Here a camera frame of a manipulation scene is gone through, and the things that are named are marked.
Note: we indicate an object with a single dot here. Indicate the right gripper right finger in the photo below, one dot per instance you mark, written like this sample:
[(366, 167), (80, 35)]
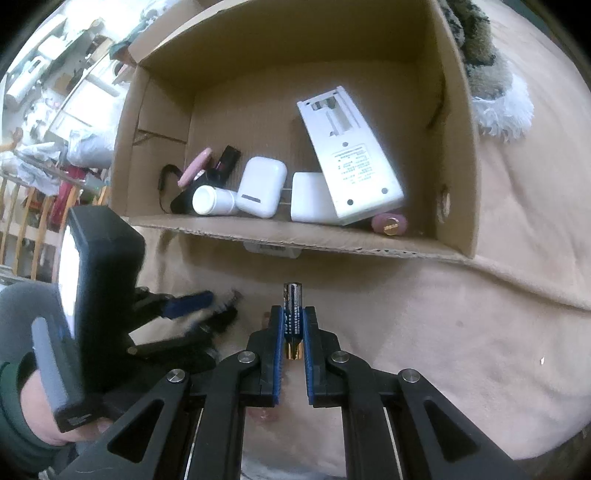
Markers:
[(396, 426)]

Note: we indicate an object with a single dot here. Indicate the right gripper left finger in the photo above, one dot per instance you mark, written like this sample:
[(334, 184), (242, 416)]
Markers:
[(190, 426)]

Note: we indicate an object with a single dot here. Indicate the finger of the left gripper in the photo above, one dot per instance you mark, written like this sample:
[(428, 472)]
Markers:
[(150, 305), (198, 329)]

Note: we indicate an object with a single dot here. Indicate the AA battery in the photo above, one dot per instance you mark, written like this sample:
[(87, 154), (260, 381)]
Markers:
[(292, 323)]

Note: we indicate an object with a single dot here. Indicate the black flashlight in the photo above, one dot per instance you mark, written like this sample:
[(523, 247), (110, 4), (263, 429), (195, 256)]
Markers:
[(216, 176)]

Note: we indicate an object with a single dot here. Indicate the pink nail polish bottle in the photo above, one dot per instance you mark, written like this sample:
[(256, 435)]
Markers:
[(390, 224)]

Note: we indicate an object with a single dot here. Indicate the person's left hand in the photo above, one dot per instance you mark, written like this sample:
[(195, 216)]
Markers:
[(39, 417)]

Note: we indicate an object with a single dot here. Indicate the wooden chair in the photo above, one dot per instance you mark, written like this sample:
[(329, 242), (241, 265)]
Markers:
[(30, 240)]

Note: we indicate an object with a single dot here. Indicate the white pill bottle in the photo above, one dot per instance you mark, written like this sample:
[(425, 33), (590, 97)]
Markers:
[(212, 201)]

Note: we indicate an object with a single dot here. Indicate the pink compact mirror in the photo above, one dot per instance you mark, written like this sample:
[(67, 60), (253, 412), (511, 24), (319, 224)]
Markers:
[(198, 164)]

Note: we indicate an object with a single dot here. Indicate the white earbuds case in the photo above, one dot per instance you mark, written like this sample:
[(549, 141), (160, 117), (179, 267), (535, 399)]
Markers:
[(261, 185)]

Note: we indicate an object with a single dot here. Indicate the white charger adapter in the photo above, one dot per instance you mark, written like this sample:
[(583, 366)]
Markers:
[(310, 200)]

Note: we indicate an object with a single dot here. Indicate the white thermostat device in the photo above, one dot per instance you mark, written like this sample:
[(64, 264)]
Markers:
[(359, 175)]

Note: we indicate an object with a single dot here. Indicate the cardboard box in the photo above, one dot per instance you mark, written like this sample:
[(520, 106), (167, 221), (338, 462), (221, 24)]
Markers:
[(230, 73)]

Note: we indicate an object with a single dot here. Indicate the shaggy white black blanket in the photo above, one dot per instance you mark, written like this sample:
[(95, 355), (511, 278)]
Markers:
[(501, 103)]

